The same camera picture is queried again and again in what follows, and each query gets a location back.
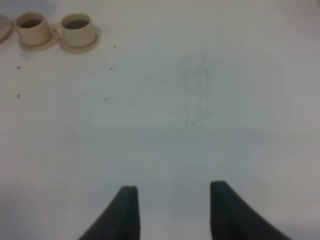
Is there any left small beige saucer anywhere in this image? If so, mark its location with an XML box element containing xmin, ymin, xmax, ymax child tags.
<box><xmin>18</xmin><ymin>36</ymin><xmax>59</xmax><ymax>52</ymax></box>

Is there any beige teacup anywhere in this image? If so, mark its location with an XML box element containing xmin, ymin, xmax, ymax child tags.
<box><xmin>12</xmin><ymin>12</ymin><xmax>54</xmax><ymax>46</ymax></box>
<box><xmin>51</xmin><ymin>13</ymin><xmax>97</xmax><ymax>48</ymax></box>

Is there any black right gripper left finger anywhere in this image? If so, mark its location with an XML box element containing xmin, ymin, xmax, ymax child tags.
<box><xmin>80</xmin><ymin>186</ymin><xmax>141</xmax><ymax>240</ymax></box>

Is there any small beige saucer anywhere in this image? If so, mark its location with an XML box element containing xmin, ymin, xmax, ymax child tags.
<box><xmin>18</xmin><ymin>36</ymin><xmax>59</xmax><ymax>52</ymax></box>
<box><xmin>57</xmin><ymin>31</ymin><xmax>100</xmax><ymax>55</ymax></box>

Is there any right beige teacup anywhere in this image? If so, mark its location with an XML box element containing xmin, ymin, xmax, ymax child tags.
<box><xmin>51</xmin><ymin>13</ymin><xmax>97</xmax><ymax>48</ymax></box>

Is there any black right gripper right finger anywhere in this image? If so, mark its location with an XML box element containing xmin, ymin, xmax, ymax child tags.
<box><xmin>210</xmin><ymin>180</ymin><xmax>289</xmax><ymax>240</ymax></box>

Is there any left beige teacup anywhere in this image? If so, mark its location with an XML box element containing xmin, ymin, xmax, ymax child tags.
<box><xmin>12</xmin><ymin>12</ymin><xmax>54</xmax><ymax>46</ymax></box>

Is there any right small beige saucer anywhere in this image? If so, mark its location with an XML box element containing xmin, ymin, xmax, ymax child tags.
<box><xmin>57</xmin><ymin>31</ymin><xmax>100</xmax><ymax>55</ymax></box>

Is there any large beige teapot saucer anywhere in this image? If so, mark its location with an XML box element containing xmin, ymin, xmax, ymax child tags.
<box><xmin>0</xmin><ymin>14</ymin><xmax>13</xmax><ymax>44</ymax></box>

